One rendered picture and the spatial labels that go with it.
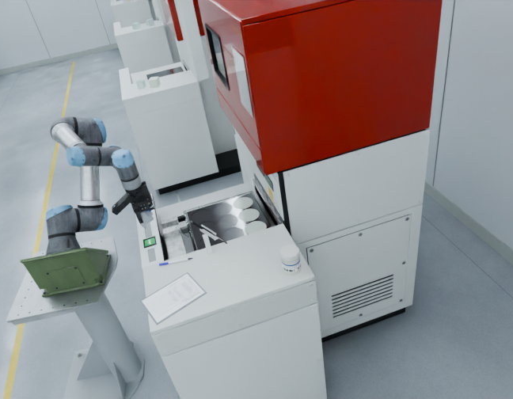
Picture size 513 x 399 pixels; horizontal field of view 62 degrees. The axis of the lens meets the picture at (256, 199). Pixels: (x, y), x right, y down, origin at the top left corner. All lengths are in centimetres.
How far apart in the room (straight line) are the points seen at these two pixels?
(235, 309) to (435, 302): 155
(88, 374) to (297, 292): 156
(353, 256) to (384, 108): 76
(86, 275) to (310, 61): 130
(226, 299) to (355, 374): 112
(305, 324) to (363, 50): 107
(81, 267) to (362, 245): 129
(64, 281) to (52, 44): 803
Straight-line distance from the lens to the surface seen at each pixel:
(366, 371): 251
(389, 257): 230
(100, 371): 279
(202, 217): 209
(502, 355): 269
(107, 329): 238
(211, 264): 173
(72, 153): 173
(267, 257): 170
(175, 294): 165
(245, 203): 211
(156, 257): 185
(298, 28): 153
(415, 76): 182
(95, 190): 215
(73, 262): 199
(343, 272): 220
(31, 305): 216
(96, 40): 972
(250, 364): 186
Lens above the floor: 213
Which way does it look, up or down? 35 degrees down
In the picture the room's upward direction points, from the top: 10 degrees counter-clockwise
